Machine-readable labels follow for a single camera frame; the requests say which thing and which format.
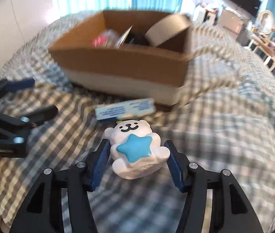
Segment white oval vanity mirror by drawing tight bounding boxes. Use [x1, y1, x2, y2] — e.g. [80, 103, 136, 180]
[259, 10, 275, 35]

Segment brown cardboard box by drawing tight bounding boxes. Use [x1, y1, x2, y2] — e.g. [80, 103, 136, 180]
[49, 10, 192, 106]

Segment checkered grey white bedspread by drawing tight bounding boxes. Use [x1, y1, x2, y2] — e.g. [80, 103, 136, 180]
[0, 12, 275, 232]

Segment white suitcase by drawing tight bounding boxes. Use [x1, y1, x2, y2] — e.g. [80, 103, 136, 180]
[193, 6, 219, 26]

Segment white bear star toy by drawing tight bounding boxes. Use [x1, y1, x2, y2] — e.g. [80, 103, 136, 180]
[104, 120, 170, 180]

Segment clear dental floss jar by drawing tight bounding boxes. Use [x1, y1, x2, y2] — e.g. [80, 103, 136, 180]
[92, 29, 120, 47]

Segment blue white small carton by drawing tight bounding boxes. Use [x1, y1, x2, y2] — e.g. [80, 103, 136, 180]
[94, 98, 157, 122]

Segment white tape roll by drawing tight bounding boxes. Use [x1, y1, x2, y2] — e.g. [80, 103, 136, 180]
[145, 14, 191, 47]

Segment silver mini fridge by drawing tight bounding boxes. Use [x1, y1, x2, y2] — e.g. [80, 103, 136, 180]
[217, 7, 246, 34]

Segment black object in box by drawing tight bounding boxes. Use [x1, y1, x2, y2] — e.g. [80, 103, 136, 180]
[124, 32, 150, 46]

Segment white purple tube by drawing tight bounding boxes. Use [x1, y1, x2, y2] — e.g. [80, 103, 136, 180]
[114, 26, 133, 48]

